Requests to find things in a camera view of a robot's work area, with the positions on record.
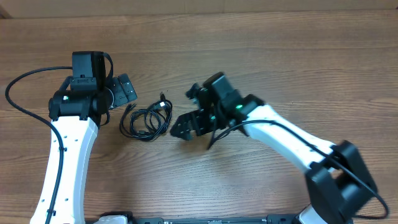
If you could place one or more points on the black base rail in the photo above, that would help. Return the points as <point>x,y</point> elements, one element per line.
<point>127,217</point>

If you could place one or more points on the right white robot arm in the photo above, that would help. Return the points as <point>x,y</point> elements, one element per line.
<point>339,183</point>

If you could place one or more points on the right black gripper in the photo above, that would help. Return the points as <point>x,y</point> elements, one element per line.
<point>196,117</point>

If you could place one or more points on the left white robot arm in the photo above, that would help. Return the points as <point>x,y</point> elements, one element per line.
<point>75,111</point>

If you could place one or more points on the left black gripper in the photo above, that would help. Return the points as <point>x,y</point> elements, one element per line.
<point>121,97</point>

